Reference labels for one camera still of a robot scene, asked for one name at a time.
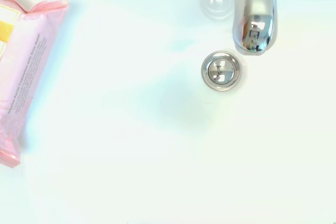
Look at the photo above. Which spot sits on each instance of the pink facial wipes pack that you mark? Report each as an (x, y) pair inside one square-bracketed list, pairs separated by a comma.
[(25, 69)]

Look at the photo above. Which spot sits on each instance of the chrome sink drain stopper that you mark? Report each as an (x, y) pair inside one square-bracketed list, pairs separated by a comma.
[(221, 70)]

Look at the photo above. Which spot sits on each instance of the chrome faucet spout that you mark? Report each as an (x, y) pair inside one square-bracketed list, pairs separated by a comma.
[(256, 11)]

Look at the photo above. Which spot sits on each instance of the white ceramic sink basin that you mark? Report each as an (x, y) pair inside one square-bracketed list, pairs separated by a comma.
[(147, 129)]

